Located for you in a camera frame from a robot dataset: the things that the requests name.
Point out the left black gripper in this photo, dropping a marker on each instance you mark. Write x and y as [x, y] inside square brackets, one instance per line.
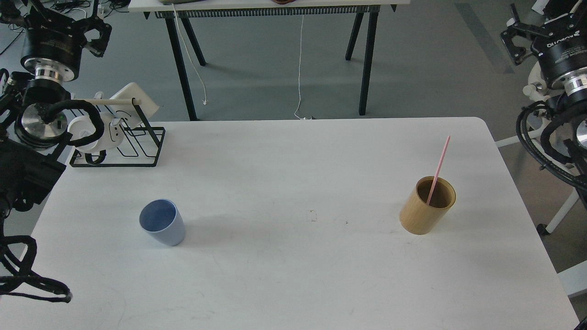
[55, 37]

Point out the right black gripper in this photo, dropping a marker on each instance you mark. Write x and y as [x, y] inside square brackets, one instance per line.
[562, 50]

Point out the pink chopstick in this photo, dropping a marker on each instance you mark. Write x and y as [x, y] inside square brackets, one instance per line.
[437, 172]

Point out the blue plastic cup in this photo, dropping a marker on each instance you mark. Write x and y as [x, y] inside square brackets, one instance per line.
[161, 219]

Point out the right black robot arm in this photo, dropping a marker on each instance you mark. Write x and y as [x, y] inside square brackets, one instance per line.
[553, 127]

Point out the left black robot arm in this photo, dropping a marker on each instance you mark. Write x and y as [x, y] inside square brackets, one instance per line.
[40, 116]

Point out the bamboo cylinder holder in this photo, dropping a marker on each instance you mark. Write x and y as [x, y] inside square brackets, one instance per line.
[419, 215]

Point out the black wire dish rack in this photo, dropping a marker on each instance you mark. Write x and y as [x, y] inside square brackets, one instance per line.
[128, 140]

